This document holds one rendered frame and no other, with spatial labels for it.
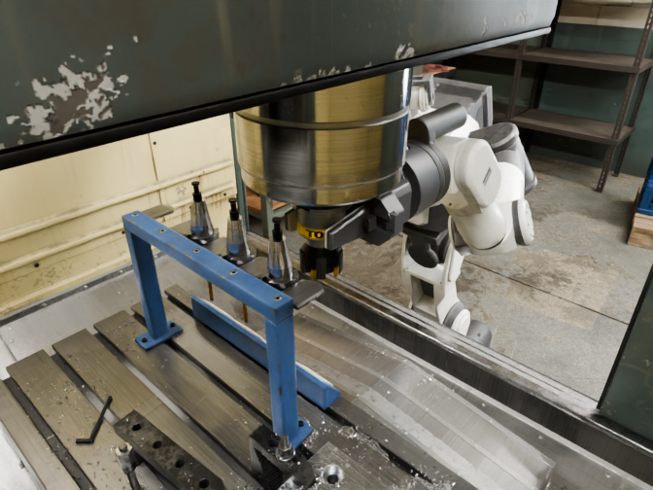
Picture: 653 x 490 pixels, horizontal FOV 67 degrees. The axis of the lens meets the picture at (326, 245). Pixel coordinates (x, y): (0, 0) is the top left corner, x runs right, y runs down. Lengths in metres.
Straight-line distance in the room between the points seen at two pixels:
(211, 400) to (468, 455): 0.58
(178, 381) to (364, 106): 0.86
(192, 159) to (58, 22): 1.45
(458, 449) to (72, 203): 1.15
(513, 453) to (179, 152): 1.23
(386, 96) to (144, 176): 1.22
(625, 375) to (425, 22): 1.00
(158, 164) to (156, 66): 1.37
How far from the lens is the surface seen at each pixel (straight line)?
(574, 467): 1.38
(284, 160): 0.41
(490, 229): 0.80
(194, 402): 1.09
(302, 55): 0.26
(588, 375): 2.68
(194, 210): 0.96
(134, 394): 1.14
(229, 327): 1.17
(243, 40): 0.24
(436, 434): 1.24
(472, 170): 0.64
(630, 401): 1.26
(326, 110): 0.39
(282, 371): 0.84
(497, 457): 1.28
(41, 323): 1.55
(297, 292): 0.80
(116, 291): 1.59
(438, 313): 1.62
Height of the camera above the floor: 1.68
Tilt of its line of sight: 30 degrees down
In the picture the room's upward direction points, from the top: straight up
